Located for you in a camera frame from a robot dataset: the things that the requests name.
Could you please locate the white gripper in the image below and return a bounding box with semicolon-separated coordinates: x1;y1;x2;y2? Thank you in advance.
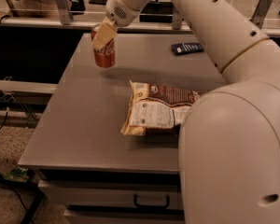
92;0;140;50

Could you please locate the red Coca-Cola can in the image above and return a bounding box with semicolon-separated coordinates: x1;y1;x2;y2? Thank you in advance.
90;23;117;69

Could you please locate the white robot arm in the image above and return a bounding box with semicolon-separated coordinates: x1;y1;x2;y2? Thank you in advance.
93;0;280;224

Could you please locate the dark blue rxbar wrapper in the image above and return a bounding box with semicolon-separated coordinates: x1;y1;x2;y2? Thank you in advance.
171;43;203;56

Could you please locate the yellow brown chip bag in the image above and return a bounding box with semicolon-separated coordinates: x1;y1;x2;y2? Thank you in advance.
121;81;203;135

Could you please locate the grey drawer cabinet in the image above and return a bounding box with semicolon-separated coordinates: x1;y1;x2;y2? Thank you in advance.
19;34;224;224

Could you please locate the green packet on floor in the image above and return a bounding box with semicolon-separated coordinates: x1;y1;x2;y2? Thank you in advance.
3;166;29;183

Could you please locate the left metal rail bracket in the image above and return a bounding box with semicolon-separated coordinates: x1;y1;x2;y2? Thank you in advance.
55;0;73;25

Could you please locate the right metal rail bracket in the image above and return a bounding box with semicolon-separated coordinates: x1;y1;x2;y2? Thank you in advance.
250;0;273;29

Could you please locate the black drawer handle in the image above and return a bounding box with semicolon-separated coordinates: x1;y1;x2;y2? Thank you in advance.
133;194;170;209

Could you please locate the black floor stand frame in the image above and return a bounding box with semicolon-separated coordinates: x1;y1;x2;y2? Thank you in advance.
0;174;44;224

